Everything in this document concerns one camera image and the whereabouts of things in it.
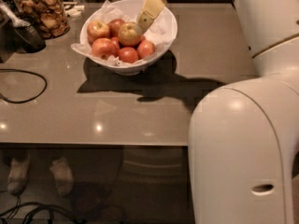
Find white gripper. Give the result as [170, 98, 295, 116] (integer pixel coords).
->
[135, 0, 166, 35]

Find yellow-red apple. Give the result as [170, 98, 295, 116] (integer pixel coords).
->
[118, 22, 142, 47]

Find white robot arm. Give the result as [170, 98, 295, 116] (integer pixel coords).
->
[189, 0, 299, 224]

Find white bowl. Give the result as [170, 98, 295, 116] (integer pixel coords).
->
[79, 0, 178, 77]

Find red apple back middle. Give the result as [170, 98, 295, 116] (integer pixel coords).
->
[108, 19, 125, 37]

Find red apple front right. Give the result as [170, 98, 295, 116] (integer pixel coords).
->
[136, 40, 155, 59]

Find small red apple centre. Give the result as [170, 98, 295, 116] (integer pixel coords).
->
[110, 36, 120, 50]

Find red apple front middle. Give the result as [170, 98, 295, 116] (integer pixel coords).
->
[118, 47, 138, 63]

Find red apple back left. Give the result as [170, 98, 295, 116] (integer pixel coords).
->
[87, 20, 110, 43]

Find red apple front left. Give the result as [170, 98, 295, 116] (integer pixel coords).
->
[91, 38, 118, 61]

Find white tissue paper liner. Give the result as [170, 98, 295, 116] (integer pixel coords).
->
[70, 0, 172, 68]

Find small white items behind jar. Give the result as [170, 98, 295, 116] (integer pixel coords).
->
[64, 5, 85, 18]

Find glass jar of dried chips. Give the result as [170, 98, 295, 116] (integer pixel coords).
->
[14, 0, 70, 39]

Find black appliance with scoop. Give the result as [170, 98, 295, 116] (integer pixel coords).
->
[0, 0, 46, 63]

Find right white shoe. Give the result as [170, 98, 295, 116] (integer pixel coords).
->
[50, 157, 74, 196]

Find white shoe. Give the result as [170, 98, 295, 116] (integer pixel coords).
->
[50, 157, 74, 196]
[7, 155, 30, 196]

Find left white shoe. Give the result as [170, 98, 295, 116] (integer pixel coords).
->
[7, 155, 30, 196]

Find black cable on table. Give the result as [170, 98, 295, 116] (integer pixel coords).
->
[0, 68, 48, 105]

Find black cables on floor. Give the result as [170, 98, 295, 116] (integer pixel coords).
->
[0, 196, 125, 224]

